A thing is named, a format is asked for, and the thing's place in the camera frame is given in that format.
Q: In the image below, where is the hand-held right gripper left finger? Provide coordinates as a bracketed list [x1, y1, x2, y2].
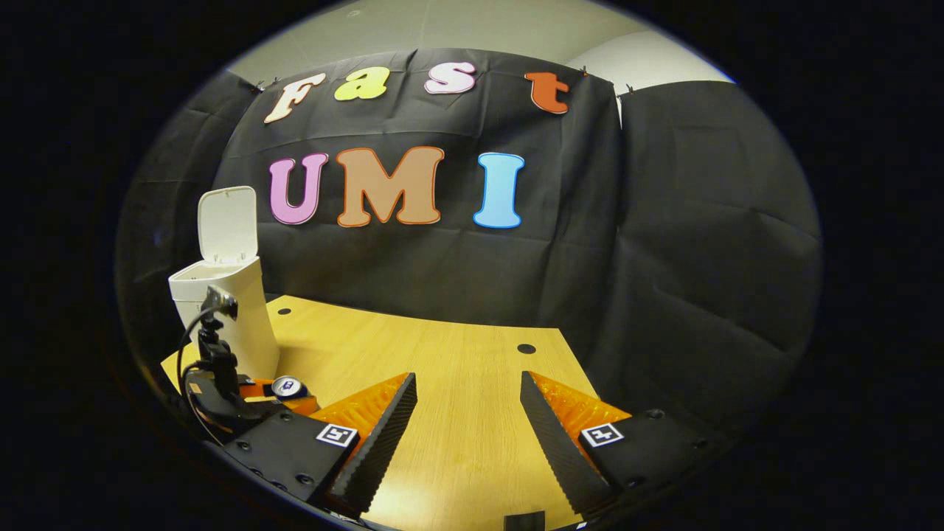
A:
[221, 372, 418, 518]

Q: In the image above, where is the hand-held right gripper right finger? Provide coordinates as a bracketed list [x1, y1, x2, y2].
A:
[520, 370, 731, 517]

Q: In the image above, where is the white desktop garbage bin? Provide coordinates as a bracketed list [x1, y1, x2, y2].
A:
[168, 186, 282, 381]

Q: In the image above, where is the wooden desktop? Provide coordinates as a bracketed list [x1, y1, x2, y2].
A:
[161, 295, 602, 531]

